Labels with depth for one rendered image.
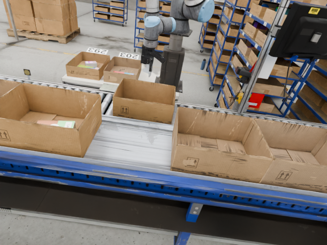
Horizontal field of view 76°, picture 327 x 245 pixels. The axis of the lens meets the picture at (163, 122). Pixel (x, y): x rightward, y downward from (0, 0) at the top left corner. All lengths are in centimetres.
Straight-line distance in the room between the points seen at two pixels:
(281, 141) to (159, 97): 87
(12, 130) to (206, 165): 79
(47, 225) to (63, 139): 104
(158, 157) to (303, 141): 79
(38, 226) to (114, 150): 104
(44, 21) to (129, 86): 410
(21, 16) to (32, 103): 458
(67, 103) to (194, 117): 66
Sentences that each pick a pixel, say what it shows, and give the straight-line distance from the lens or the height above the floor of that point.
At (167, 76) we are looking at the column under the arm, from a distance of 185.
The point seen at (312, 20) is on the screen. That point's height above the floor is 148.
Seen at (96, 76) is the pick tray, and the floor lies 79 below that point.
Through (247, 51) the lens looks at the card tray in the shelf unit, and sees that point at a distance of 264.
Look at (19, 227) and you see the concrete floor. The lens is 194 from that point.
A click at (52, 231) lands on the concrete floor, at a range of 185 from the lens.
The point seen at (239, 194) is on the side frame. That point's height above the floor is 89.
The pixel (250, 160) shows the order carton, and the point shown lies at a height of 103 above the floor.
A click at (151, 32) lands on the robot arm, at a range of 138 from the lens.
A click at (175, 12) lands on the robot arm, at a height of 135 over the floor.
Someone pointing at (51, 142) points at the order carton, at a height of 96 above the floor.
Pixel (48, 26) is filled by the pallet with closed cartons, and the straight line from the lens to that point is 553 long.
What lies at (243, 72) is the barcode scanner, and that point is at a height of 107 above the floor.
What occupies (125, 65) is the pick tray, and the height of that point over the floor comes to 77.
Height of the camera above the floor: 158
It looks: 35 degrees down
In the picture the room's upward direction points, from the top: 10 degrees clockwise
